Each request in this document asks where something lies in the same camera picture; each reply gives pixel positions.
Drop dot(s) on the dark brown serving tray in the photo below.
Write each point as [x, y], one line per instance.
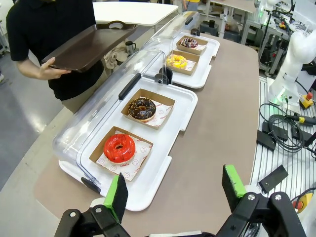
[89, 47]

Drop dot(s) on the person in black shirt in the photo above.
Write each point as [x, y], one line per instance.
[49, 24]

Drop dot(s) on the cardboard box of purple donut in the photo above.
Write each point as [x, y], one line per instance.
[202, 43]

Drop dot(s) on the printed paper liner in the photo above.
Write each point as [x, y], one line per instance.
[163, 113]
[191, 65]
[138, 163]

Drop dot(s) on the chocolate sprinkled donut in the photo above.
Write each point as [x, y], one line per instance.
[134, 111]

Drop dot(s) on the beige cloth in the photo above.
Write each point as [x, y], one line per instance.
[113, 56]

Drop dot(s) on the person's right forearm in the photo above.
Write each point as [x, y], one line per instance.
[27, 69]

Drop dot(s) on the red glazed donut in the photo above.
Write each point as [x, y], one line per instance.
[111, 150]

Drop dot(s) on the purple berry donut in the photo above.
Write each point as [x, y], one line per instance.
[188, 42]

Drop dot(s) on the yellow emergency stop button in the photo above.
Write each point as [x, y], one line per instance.
[306, 100]
[304, 201]

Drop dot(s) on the cardboard box of red donut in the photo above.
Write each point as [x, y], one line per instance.
[95, 155]

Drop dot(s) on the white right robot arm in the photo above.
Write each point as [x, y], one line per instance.
[293, 59]

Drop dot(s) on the cardboard box of chocolate donut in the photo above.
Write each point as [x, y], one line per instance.
[165, 100]

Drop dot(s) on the black flat block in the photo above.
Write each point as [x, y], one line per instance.
[276, 130]
[272, 179]
[265, 140]

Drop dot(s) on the yellow sprinkled donut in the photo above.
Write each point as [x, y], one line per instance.
[172, 63]

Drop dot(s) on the clear plastic display lid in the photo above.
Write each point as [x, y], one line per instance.
[98, 98]
[168, 29]

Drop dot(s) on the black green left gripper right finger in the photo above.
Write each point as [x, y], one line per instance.
[232, 185]

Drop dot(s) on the person's right hand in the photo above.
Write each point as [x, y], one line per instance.
[45, 72]

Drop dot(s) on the steel travel mug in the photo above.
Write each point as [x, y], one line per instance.
[129, 47]

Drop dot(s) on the white table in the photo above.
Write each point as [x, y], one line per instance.
[133, 11]

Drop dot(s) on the white display tray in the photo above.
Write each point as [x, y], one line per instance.
[207, 66]
[163, 172]

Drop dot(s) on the cardboard box of yellow donut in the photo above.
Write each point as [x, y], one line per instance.
[193, 58]

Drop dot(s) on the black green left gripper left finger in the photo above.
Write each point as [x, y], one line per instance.
[116, 197]

